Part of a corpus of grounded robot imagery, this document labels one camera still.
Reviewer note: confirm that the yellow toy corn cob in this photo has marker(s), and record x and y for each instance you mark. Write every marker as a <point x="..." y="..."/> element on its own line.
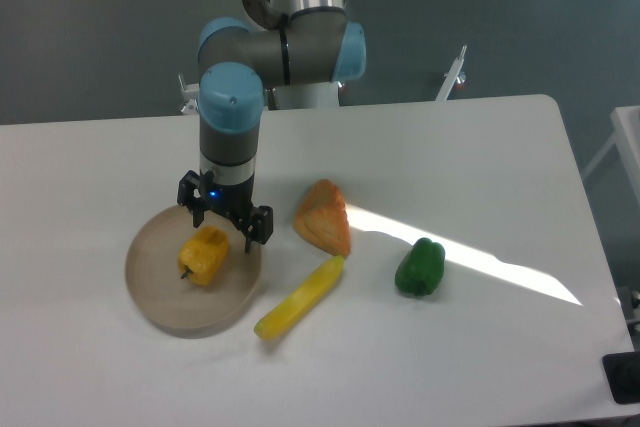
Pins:
<point x="290" y="311"/>

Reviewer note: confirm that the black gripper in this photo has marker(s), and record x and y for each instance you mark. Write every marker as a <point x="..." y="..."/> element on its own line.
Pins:
<point x="200" y="194"/>

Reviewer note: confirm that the black box at table edge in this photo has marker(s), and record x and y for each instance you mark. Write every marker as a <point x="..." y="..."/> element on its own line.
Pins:
<point x="622" y="373"/>

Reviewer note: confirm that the round beige plate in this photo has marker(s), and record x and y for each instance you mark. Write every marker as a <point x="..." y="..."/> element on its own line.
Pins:
<point x="191" y="282"/>

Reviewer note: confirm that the green toy bell pepper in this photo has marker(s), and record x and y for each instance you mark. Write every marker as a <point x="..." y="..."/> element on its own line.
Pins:
<point x="422" y="269"/>

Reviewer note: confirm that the white pedestal leg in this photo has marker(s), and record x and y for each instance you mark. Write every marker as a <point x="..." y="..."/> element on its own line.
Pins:
<point x="454" y="77"/>

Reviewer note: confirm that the yellow toy bell pepper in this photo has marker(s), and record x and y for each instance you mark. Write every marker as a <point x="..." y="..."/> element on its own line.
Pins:
<point x="202" y="255"/>

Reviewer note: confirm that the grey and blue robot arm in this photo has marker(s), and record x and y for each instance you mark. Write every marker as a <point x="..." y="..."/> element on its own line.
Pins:
<point x="309" y="42"/>

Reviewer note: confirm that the white side table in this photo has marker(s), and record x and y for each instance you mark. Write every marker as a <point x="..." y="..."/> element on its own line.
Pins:
<point x="611" y="180"/>

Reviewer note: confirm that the orange toy bread slice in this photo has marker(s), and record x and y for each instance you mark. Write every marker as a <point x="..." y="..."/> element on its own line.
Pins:
<point x="321" y="219"/>

